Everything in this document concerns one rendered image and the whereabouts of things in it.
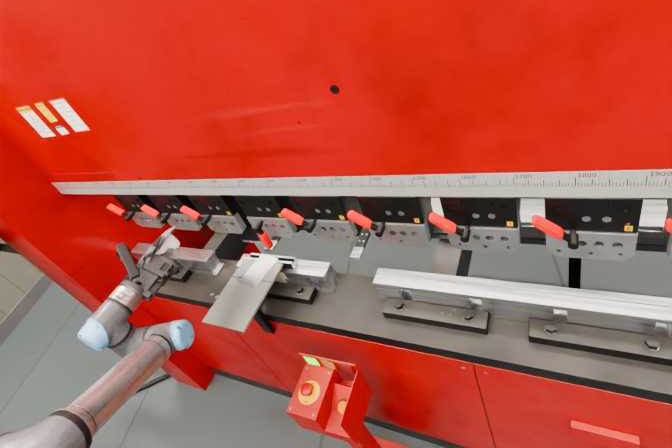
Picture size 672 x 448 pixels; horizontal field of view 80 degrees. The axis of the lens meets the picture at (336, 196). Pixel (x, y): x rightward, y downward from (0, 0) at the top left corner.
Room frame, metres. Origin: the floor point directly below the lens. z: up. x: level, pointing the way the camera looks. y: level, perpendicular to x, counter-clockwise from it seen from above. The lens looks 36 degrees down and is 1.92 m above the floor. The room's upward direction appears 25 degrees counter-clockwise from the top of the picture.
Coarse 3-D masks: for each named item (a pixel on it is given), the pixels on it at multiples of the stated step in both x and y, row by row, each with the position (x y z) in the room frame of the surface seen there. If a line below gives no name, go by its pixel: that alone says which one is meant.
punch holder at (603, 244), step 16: (560, 208) 0.49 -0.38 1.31; (576, 208) 0.48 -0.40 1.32; (592, 208) 0.46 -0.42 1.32; (608, 208) 0.44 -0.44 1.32; (624, 208) 0.43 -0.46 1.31; (640, 208) 0.42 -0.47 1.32; (560, 224) 0.49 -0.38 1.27; (576, 224) 0.47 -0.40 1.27; (592, 224) 0.46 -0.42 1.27; (608, 224) 0.44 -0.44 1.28; (624, 224) 0.43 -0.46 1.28; (560, 240) 0.49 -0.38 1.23; (592, 240) 0.46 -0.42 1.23; (608, 240) 0.44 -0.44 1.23; (624, 240) 0.42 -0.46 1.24; (560, 256) 0.49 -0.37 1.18; (576, 256) 0.47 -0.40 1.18; (592, 256) 0.45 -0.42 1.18; (608, 256) 0.44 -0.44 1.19; (624, 256) 0.42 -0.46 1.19
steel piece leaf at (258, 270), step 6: (258, 264) 1.07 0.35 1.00; (264, 264) 1.06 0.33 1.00; (252, 270) 1.06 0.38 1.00; (258, 270) 1.05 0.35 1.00; (264, 270) 1.03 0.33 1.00; (246, 276) 1.04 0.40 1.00; (252, 276) 1.03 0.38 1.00; (258, 276) 1.02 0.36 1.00; (264, 276) 1.01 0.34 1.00; (246, 282) 1.00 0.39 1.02; (252, 282) 1.00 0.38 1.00; (258, 282) 0.99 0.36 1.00
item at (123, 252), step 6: (120, 246) 0.97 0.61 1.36; (126, 246) 0.97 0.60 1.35; (120, 252) 0.95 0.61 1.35; (126, 252) 0.95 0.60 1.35; (120, 258) 0.96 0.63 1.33; (126, 258) 0.94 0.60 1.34; (132, 258) 0.94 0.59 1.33; (126, 264) 0.92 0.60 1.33; (132, 264) 0.92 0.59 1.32; (126, 270) 0.92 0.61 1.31; (132, 270) 0.90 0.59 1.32; (138, 270) 0.91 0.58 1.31; (132, 276) 0.89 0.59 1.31; (138, 276) 0.89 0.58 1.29
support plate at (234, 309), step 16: (240, 272) 1.08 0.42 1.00; (272, 272) 1.01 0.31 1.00; (224, 288) 1.04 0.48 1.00; (240, 288) 1.00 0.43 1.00; (256, 288) 0.97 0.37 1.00; (224, 304) 0.96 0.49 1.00; (240, 304) 0.93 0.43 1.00; (256, 304) 0.90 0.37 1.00; (208, 320) 0.93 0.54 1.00; (224, 320) 0.90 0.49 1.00; (240, 320) 0.87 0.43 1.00
